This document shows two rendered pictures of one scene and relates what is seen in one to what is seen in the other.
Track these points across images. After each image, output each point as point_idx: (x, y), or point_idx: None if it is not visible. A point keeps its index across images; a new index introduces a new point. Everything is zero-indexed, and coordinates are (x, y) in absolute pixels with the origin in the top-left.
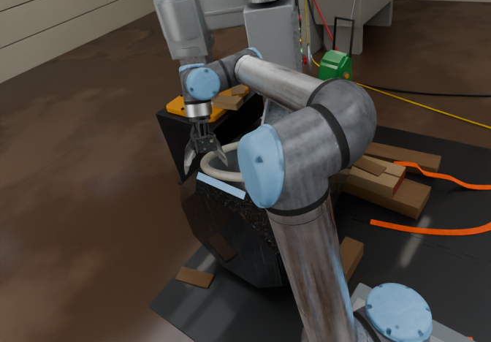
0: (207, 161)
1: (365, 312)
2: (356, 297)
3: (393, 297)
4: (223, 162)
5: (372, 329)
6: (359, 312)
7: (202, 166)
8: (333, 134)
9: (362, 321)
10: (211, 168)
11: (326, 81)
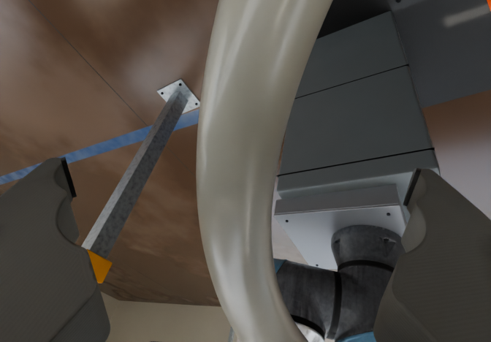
0: (316, 37)
1: (343, 332)
2: (409, 177)
3: None
4: (406, 204)
5: (331, 339)
6: (339, 324)
7: (199, 204)
8: None
9: (332, 334)
10: (247, 326)
11: None
